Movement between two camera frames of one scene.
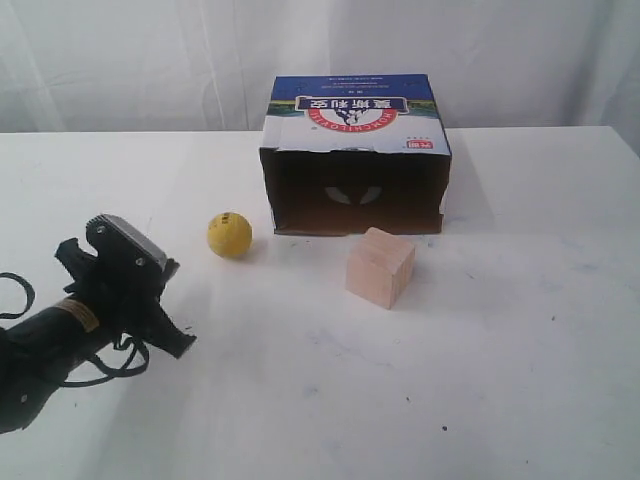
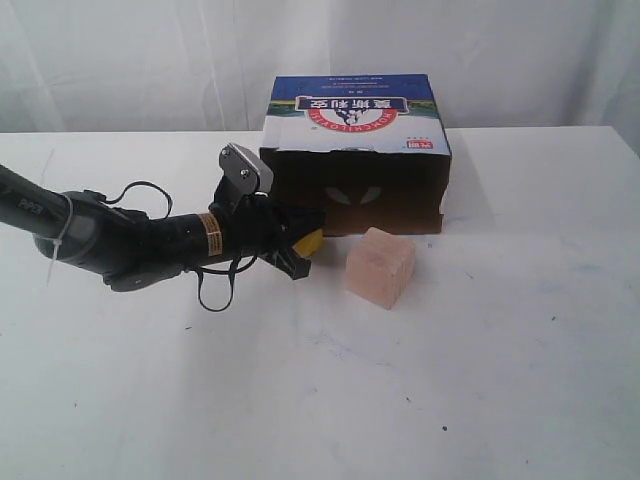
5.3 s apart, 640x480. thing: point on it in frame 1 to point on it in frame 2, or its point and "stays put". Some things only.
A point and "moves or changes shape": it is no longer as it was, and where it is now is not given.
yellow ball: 230,235 moves or changes shape
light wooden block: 378,267 stays put
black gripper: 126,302 to 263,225
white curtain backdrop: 187,66 stays put
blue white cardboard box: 343,154 stays put
